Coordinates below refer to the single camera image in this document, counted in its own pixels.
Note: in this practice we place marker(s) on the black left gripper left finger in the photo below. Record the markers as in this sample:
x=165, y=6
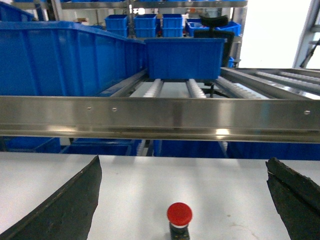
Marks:
x=65, y=215

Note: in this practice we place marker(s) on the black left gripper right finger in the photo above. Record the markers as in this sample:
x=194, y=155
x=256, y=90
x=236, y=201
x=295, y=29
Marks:
x=296, y=198

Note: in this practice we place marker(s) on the red mushroom push button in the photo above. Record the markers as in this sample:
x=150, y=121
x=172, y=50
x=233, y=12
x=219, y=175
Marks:
x=179, y=215

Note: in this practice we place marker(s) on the white roller track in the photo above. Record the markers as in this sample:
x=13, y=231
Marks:
x=155, y=89
x=194, y=90

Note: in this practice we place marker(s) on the large blue bin left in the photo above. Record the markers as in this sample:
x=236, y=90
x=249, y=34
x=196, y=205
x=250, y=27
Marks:
x=63, y=58

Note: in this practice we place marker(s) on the blue bin on rollers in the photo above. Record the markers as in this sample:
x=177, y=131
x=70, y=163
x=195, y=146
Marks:
x=183, y=58

